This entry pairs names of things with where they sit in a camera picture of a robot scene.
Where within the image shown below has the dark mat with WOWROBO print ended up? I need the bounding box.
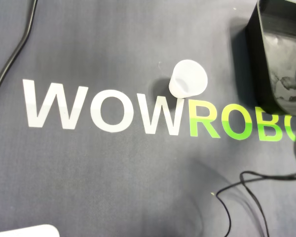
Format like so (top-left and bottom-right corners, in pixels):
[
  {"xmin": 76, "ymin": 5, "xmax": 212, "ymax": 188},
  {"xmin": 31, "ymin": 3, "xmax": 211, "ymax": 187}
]
[{"xmin": 0, "ymin": 0, "xmax": 296, "ymax": 237}]

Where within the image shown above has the black robot wire bundle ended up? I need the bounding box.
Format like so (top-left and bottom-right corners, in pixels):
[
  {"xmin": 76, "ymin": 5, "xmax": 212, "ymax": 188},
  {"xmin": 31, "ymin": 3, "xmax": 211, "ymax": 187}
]
[{"xmin": 215, "ymin": 170, "xmax": 296, "ymax": 237}]

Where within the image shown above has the white desk lamp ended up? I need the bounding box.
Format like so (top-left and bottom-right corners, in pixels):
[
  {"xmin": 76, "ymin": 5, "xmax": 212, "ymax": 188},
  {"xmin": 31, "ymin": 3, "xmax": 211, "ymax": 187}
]
[{"xmin": 0, "ymin": 223, "xmax": 61, "ymax": 237}]

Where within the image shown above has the white plastic cup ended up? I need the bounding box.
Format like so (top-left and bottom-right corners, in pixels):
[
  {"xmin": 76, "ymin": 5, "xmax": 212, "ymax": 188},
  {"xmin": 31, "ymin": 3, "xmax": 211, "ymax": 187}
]
[{"xmin": 168, "ymin": 59, "xmax": 209, "ymax": 99}]

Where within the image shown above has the black plastic tray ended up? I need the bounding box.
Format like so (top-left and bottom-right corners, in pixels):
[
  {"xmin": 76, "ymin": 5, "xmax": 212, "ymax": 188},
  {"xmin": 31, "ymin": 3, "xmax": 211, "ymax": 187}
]
[{"xmin": 244, "ymin": 0, "xmax": 296, "ymax": 116}]

